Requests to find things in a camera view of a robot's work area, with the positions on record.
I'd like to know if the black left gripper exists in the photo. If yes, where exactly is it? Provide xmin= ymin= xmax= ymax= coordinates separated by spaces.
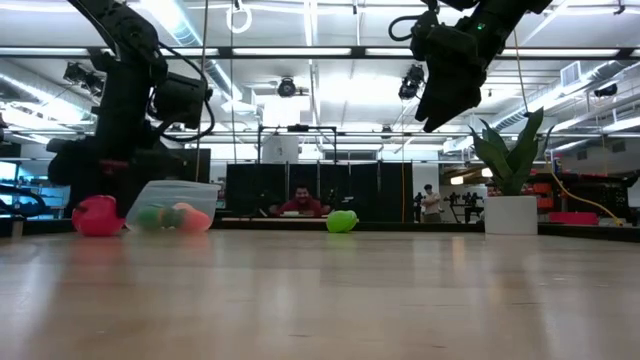
xmin=47 ymin=137 xmax=171 ymax=221

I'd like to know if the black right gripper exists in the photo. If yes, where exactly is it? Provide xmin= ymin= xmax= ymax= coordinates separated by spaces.
xmin=410 ymin=22 xmax=490 ymax=134

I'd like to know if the red toy apple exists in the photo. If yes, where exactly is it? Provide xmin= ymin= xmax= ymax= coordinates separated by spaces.
xmin=71 ymin=194 xmax=127 ymax=238

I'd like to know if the green toy corn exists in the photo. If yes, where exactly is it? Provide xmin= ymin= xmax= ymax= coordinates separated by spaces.
xmin=135 ymin=205 xmax=165 ymax=232

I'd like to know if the orange toy carrot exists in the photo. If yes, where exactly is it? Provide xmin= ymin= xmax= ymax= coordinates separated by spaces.
xmin=162 ymin=204 xmax=213 ymax=234

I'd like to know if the clear plastic tupperware container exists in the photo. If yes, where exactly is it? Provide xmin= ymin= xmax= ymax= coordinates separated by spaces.
xmin=124 ymin=179 xmax=222 ymax=234

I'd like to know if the light green toy lime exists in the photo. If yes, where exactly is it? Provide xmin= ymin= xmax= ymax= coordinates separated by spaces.
xmin=326 ymin=209 xmax=360 ymax=234

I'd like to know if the green snake plant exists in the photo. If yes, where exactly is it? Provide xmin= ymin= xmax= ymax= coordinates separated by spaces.
xmin=468 ymin=106 xmax=556 ymax=197

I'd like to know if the black equipment stand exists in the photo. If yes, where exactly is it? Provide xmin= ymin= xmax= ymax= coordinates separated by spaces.
xmin=443 ymin=189 xmax=482 ymax=224

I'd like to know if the standing person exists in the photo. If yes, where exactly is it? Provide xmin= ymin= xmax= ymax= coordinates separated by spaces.
xmin=418 ymin=183 xmax=444 ymax=224

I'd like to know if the black monitor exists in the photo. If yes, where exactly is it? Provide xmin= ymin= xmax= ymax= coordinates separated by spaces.
xmin=164 ymin=148 xmax=212 ymax=185

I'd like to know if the white plant pot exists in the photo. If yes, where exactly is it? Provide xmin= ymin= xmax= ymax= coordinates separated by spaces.
xmin=483 ymin=194 xmax=539 ymax=236

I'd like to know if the black ceiling spotlight pair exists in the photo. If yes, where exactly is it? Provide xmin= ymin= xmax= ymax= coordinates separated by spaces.
xmin=63 ymin=62 xmax=109 ymax=100

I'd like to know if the white ceiling air vent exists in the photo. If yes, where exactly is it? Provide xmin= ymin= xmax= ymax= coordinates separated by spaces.
xmin=559 ymin=59 xmax=597 ymax=89

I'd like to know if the round black ceiling fixture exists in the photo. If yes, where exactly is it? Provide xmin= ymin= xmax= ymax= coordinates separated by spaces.
xmin=277 ymin=77 xmax=298 ymax=99

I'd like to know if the red bin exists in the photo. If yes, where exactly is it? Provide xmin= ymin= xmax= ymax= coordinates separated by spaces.
xmin=548 ymin=211 xmax=600 ymax=226

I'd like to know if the white cylinder box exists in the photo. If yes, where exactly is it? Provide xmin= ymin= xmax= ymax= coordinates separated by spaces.
xmin=261 ymin=135 xmax=300 ymax=165

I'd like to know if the dark workbench with red items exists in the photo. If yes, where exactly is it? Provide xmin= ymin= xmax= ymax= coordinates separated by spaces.
xmin=529 ymin=169 xmax=640 ymax=226

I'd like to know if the seated person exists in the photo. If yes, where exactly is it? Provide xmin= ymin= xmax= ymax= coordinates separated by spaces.
xmin=269 ymin=183 xmax=332 ymax=218

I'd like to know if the black ceiling spotlight with cable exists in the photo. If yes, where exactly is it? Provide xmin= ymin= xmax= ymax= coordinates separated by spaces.
xmin=398 ymin=63 xmax=433 ymax=101

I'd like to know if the black curved cable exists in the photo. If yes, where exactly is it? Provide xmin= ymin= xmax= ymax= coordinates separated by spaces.
xmin=0 ymin=183 xmax=50 ymax=220

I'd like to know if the beige hanging rope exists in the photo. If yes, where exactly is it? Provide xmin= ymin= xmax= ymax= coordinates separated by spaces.
xmin=513 ymin=29 xmax=531 ymax=117

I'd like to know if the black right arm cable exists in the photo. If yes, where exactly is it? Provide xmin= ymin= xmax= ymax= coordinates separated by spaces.
xmin=388 ymin=13 xmax=426 ymax=44

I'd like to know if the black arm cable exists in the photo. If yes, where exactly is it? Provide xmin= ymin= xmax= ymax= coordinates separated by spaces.
xmin=149 ymin=42 xmax=217 ymax=145
xmin=388 ymin=13 xmax=426 ymax=44

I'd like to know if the black partition wall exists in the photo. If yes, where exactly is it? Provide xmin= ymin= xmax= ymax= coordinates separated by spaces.
xmin=225 ymin=160 xmax=415 ymax=224

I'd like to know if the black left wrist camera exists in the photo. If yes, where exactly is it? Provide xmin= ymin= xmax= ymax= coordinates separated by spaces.
xmin=151 ymin=72 xmax=214 ymax=131

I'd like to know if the black table edge rail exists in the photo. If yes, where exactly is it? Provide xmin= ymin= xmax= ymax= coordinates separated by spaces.
xmin=0 ymin=215 xmax=640 ymax=245

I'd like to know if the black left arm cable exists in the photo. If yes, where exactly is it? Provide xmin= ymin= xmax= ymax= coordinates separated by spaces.
xmin=149 ymin=42 xmax=217 ymax=145

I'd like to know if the yellow floor cable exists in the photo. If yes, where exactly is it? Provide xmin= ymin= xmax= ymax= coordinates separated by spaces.
xmin=548 ymin=149 xmax=625 ymax=227

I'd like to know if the black metal frame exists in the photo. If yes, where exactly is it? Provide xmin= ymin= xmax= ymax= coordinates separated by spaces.
xmin=257 ymin=124 xmax=339 ymax=166

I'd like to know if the white hanging ring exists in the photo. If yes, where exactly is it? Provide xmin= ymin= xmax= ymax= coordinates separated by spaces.
xmin=226 ymin=0 xmax=253 ymax=35

